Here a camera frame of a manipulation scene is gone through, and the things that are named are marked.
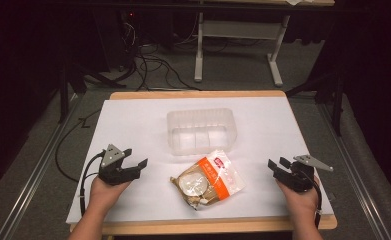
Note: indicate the clear plastic container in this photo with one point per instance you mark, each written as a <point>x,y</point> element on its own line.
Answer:
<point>201,131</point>

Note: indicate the metal floor rail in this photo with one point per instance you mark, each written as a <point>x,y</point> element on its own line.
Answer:
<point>36,173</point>
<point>353,173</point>

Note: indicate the orange and clear snack packet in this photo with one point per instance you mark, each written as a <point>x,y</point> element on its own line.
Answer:
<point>216,180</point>

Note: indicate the black metal stand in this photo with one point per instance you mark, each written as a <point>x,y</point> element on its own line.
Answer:
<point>64,93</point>
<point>338,100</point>

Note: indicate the person's right hand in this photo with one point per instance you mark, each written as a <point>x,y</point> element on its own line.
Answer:
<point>301,203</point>

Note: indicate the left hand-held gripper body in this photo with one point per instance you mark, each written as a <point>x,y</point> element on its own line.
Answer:
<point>114,173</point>

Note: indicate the white table cover sheet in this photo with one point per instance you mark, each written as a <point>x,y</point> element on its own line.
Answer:
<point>143,133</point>

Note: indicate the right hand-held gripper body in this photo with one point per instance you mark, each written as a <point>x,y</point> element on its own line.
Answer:
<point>298,178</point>

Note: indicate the person's left hand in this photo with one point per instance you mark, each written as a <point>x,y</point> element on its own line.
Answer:
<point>104,196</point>

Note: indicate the white metal desk frame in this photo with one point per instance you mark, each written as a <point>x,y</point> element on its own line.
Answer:
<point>239,30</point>

